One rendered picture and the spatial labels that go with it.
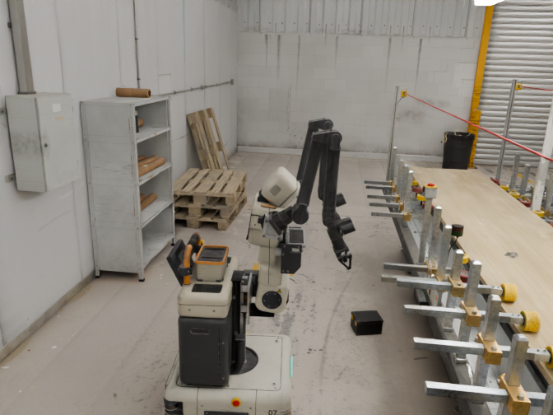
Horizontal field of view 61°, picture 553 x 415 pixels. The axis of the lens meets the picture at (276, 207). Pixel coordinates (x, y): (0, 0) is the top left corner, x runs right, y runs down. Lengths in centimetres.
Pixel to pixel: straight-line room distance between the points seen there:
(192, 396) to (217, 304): 53
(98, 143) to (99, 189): 39
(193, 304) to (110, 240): 211
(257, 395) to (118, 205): 225
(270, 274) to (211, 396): 69
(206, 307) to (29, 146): 163
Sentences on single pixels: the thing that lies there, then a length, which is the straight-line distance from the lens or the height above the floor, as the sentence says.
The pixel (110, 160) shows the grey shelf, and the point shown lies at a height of 108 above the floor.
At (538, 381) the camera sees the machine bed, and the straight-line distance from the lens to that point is 208.
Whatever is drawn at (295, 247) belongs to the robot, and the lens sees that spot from 235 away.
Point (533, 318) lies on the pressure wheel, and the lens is 217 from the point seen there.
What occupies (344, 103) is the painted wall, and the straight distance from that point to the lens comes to 1005.
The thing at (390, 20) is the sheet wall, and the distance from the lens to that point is 1010.
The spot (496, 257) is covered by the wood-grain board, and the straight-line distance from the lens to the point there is 292.
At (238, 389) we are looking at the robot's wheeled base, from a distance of 263.
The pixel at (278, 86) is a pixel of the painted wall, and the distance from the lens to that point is 1010.
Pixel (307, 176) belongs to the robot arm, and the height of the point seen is 142.
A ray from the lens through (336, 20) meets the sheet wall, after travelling 1005.
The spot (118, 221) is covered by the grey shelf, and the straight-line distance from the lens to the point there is 428.
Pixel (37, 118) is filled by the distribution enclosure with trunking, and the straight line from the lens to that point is 332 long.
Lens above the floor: 191
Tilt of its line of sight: 17 degrees down
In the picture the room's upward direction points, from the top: 2 degrees clockwise
